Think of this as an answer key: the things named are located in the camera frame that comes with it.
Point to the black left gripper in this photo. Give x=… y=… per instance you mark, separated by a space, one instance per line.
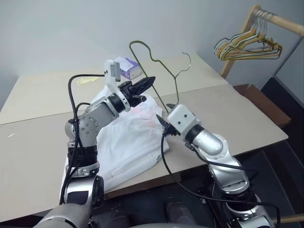
x=128 y=91

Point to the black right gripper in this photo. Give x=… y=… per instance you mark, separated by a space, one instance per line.
x=171 y=130

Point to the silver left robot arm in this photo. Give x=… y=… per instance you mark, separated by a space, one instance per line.
x=99 y=114

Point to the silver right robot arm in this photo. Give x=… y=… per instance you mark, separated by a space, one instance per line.
x=211 y=142

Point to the white shorts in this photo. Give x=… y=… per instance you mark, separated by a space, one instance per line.
x=128 y=142

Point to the purple tissue box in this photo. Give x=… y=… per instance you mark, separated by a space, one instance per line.
x=130 y=70

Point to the yellow plastic scrap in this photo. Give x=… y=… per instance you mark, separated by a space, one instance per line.
x=85 y=81

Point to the brown cardboard box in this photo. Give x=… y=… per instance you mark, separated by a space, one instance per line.
x=266 y=104

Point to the bunch of hangers on rack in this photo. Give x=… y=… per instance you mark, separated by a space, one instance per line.
x=234 y=37

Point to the wooden clothes rack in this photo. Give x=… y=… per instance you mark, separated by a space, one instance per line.
x=282 y=22

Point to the light wooden bar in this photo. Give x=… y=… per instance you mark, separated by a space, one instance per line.
x=289 y=219

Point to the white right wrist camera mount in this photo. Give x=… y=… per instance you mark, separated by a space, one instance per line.
x=183 y=117

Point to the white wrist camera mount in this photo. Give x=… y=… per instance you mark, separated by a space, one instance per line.
x=115 y=88
x=183 y=117

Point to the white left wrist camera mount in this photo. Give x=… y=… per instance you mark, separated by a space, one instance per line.
x=115 y=88

